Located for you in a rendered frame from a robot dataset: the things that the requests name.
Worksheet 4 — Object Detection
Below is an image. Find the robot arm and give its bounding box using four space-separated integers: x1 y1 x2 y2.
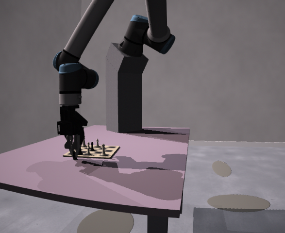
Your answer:
53 0 175 106

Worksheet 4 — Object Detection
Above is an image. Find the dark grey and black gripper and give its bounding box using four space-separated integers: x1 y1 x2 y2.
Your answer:
57 105 84 158

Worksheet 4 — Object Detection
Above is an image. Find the black and cream chessboard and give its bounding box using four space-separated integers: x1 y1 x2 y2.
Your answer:
63 145 119 159

